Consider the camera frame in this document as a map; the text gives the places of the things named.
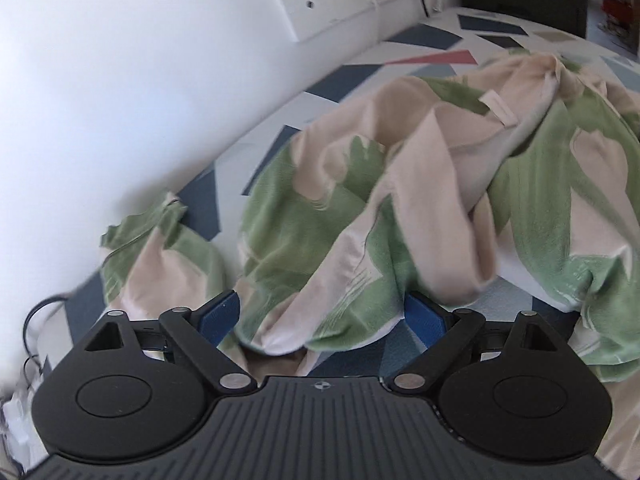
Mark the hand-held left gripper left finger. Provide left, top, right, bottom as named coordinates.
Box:
left=75, top=290, right=258, bottom=396

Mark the geometric patterned tablecloth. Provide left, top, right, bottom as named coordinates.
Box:
left=20, top=7, right=640, bottom=378

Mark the white wall socket panel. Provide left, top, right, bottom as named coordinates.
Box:
left=272, top=0, right=458, bottom=43

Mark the green leaf print pajama shirt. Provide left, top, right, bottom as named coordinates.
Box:
left=99, top=51, right=640, bottom=480

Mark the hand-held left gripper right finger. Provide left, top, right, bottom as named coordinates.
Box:
left=384, top=292, right=568, bottom=395

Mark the thick black power cable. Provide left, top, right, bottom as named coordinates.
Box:
left=24, top=298, right=68, bottom=377

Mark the pile of white paper packets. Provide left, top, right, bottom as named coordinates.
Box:
left=0, top=385, right=32, bottom=467

